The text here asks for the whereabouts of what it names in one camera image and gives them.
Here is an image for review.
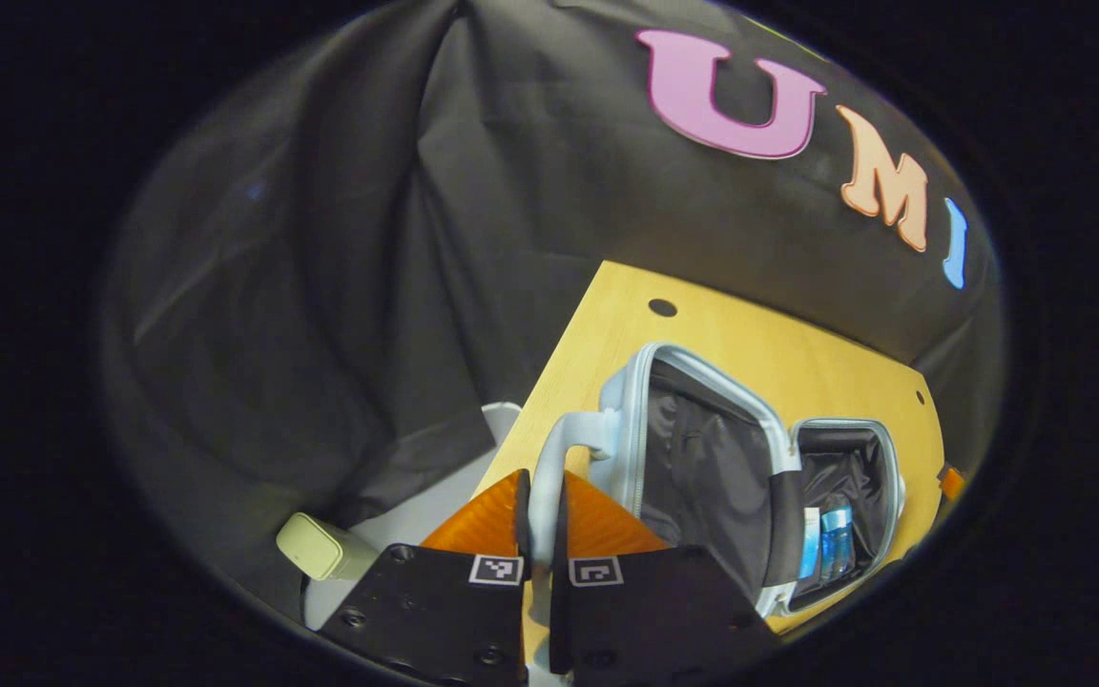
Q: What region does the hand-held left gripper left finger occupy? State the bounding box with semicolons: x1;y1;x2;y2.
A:
316;468;533;687

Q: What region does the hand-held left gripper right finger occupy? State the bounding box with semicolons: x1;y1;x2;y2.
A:
549;468;779;687

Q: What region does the blue skin care bottle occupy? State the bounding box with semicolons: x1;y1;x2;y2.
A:
819;506;854;581

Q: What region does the white skin care tube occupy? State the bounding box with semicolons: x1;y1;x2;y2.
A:
800;508;822;581

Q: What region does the black backdrop cloth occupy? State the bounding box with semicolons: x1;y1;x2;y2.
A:
101;0;1004;593

